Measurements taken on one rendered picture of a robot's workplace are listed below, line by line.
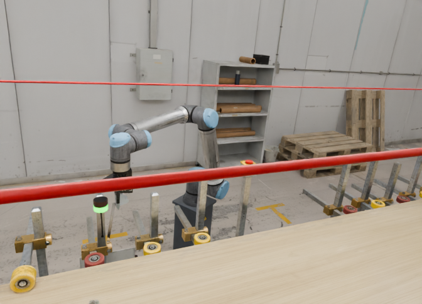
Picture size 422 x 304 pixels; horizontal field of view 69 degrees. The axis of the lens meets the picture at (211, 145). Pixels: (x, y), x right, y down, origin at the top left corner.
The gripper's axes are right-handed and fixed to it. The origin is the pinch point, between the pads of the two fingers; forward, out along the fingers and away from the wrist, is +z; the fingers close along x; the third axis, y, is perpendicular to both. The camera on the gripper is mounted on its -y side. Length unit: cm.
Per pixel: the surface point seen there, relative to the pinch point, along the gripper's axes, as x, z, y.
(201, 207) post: -9.7, 1.6, 41.0
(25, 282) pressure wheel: -31.9, 6.9, -36.4
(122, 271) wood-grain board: -32.0, 11.4, -2.2
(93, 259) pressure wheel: -22.0, 10.6, -12.6
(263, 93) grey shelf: 239, -11, 238
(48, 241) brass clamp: -10.4, 6.1, -30.1
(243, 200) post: -10, 1, 66
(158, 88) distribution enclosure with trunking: 236, -17, 82
